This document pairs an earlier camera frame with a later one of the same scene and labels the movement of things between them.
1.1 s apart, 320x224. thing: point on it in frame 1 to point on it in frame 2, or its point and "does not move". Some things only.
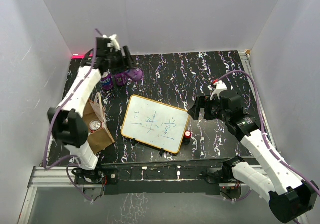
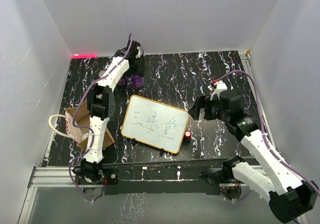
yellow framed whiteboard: [154, 123] does not move
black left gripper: [128, 59] to [140, 71]
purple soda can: [120, 79] does not move
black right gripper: [201, 102] does not move
